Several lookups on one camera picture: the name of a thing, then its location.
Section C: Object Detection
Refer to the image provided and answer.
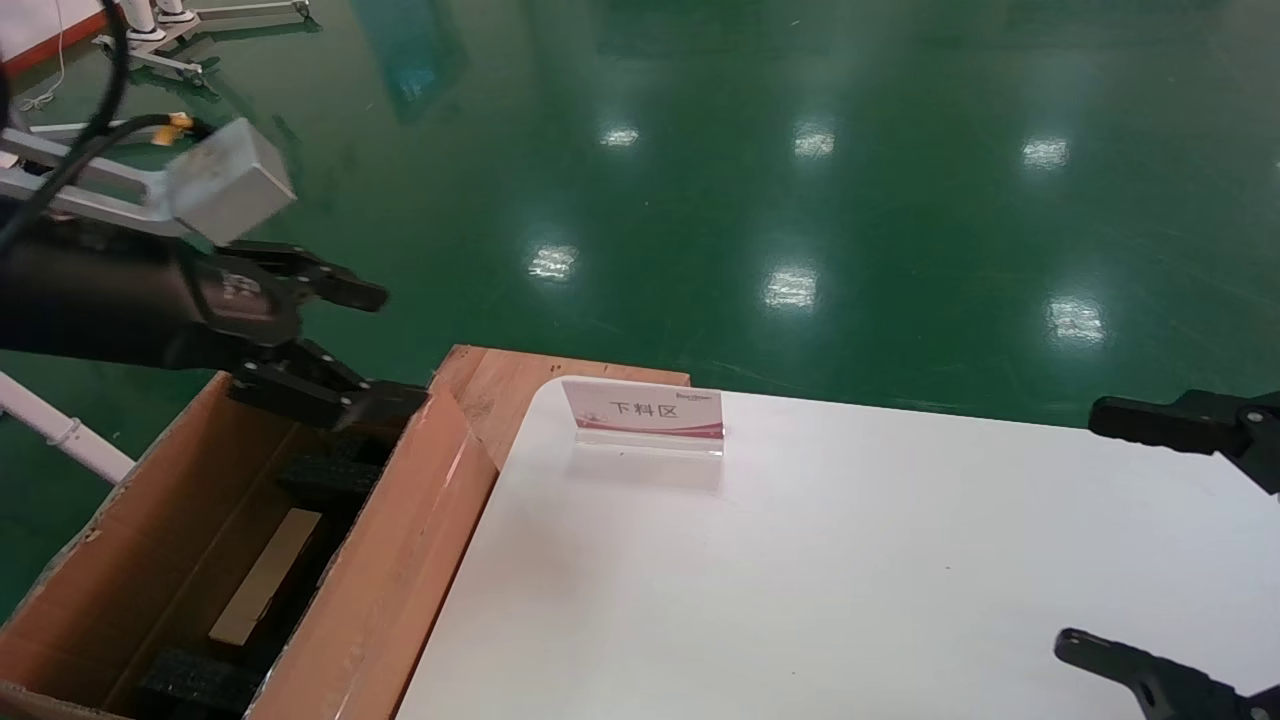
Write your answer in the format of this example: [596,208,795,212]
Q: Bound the small cardboard box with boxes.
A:
[208,508,324,647]

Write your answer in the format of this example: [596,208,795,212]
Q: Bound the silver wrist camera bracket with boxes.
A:
[0,128,186,239]

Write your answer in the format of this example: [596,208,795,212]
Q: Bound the white metal stand base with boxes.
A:
[95,0,313,86]

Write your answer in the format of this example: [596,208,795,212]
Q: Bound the large open cardboard box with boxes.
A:
[0,370,501,720]

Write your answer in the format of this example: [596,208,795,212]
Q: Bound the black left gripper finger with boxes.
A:
[228,338,431,433]
[225,240,391,313]

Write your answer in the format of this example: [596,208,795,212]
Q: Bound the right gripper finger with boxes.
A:
[1050,628,1280,720]
[1085,390,1280,498]

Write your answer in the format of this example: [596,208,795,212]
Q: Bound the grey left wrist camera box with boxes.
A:
[163,117,299,247]

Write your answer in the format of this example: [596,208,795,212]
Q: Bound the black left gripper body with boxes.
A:
[0,205,301,373]

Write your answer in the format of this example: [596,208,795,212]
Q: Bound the acrylic table sign red print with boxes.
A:
[562,377,727,458]

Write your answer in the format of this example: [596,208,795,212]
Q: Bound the black foam block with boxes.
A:
[278,430,401,506]
[138,648,263,717]

